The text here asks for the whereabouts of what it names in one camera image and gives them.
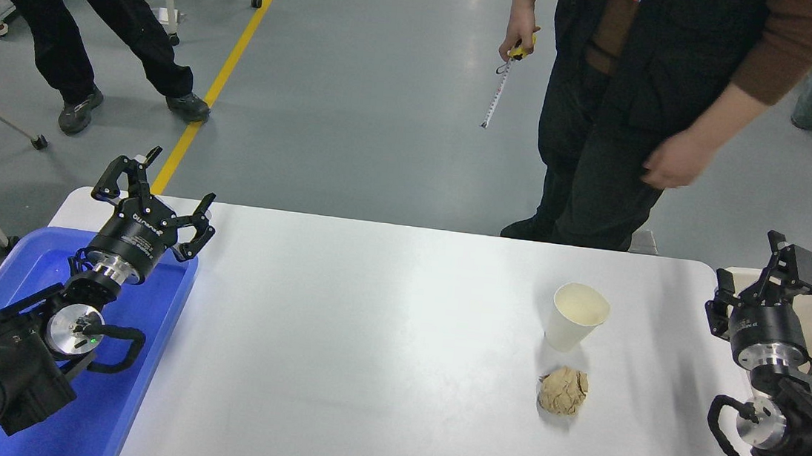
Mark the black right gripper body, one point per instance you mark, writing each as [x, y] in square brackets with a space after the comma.
[769, 326]

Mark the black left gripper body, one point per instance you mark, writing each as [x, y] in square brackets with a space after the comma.
[141, 236]

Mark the white paper cup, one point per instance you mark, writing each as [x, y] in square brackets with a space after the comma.
[567, 333]

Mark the yellow tape measure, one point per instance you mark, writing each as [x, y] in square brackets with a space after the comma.
[497, 91]

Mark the person's left forearm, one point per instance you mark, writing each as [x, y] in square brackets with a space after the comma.
[763, 76]

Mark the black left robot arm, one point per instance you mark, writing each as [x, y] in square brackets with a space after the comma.
[5, 368]

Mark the person's left hand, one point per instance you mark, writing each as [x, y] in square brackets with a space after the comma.
[677, 161]

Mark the person's right hand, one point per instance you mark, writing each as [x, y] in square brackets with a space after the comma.
[520, 34]

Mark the grey metal floor plate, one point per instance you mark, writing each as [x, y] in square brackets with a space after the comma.
[644, 242]

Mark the blue plastic tray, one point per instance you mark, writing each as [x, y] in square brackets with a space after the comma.
[133, 351]

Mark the white floor power strip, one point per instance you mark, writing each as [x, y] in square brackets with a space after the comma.
[168, 15]

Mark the crumpled tan paper ball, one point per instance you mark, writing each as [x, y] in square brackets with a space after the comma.
[563, 392]

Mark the person with tape measure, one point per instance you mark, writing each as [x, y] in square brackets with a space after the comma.
[609, 128]

